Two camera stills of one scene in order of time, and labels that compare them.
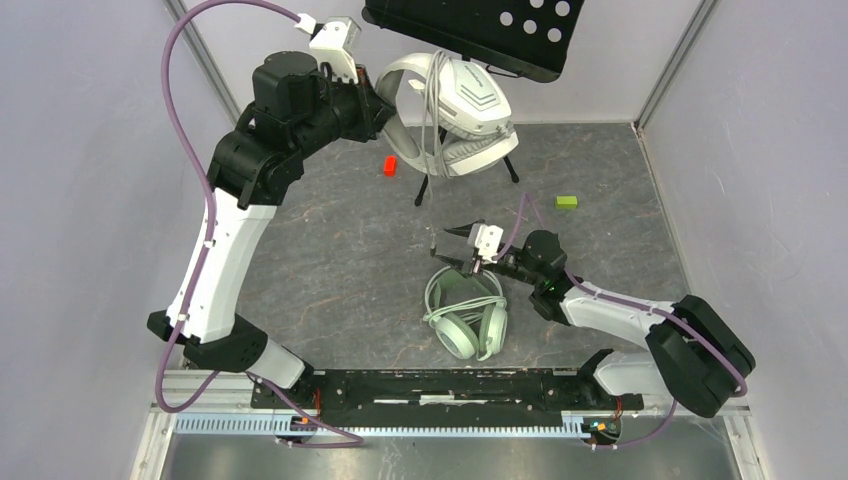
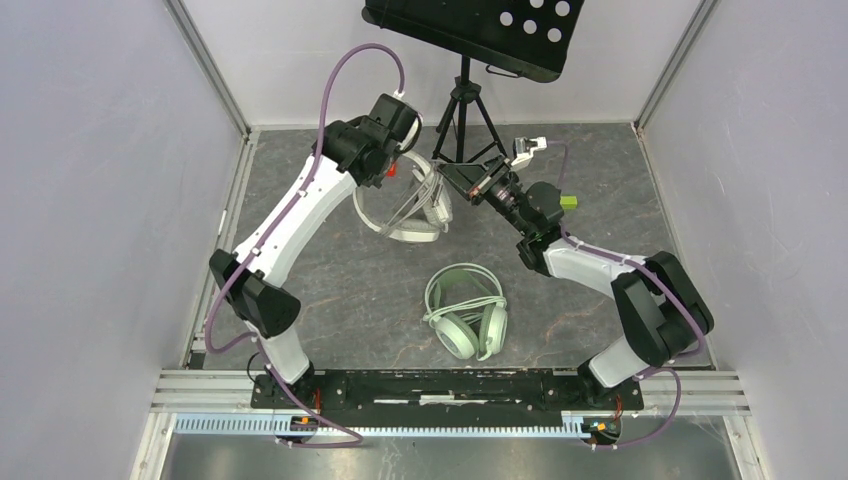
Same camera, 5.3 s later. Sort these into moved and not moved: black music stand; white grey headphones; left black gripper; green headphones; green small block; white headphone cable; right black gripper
Moved: white headphone cable; right black gripper; white grey headphones; left black gripper
Not moved: green headphones; black music stand; green small block
